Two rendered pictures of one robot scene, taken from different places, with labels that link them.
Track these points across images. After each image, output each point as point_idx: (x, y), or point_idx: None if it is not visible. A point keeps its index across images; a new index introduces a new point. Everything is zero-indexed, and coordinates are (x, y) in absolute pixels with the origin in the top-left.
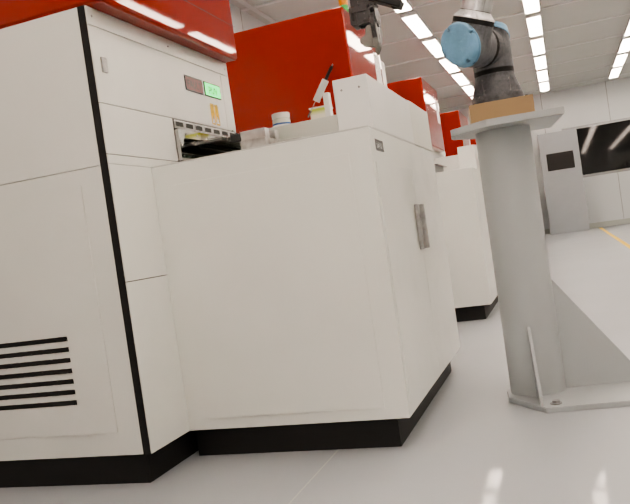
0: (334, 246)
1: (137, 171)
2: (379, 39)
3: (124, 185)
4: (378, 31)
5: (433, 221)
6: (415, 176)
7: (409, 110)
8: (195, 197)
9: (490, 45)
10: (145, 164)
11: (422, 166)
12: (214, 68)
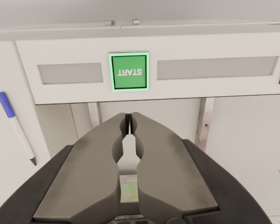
0: None
1: (277, 205)
2: (138, 135)
3: None
4: (118, 177)
5: (42, 26)
6: (103, 26)
7: (32, 38)
8: None
9: None
10: (269, 210)
11: (28, 31)
12: None
